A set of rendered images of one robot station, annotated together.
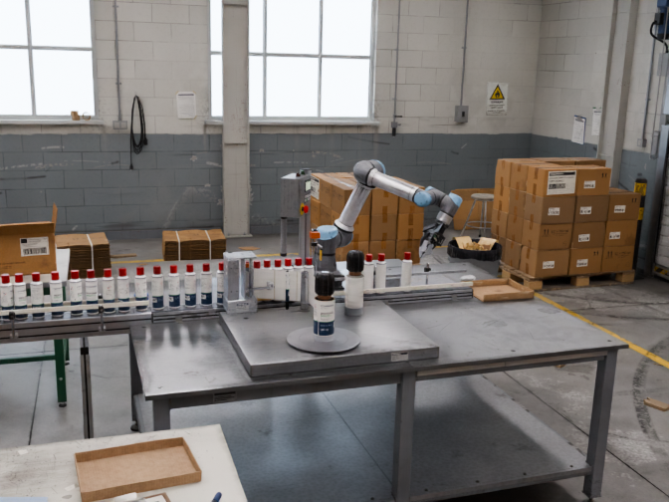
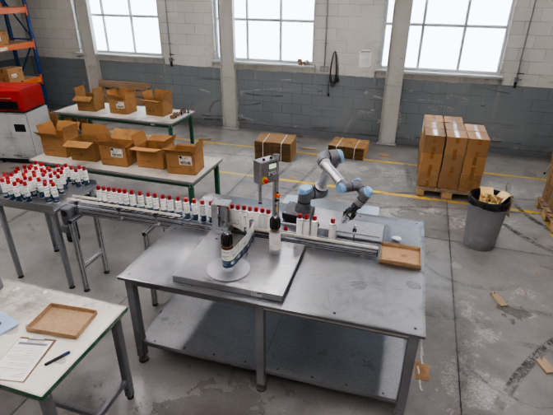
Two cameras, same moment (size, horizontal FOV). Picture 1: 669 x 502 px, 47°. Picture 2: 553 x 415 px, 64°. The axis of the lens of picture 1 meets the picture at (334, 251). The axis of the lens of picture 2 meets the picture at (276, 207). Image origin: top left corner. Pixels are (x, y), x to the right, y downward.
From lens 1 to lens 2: 2.15 m
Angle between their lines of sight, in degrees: 35
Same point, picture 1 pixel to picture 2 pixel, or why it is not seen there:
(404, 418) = (257, 328)
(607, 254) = not seen: outside the picture
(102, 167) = (312, 93)
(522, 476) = (342, 385)
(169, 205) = (348, 119)
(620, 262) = not seen: outside the picture
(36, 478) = (30, 310)
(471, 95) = not seen: outside the picture
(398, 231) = (463, 168)
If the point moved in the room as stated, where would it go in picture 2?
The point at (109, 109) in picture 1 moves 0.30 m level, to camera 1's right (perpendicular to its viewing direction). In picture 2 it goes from (318, 58) to (333, 60)
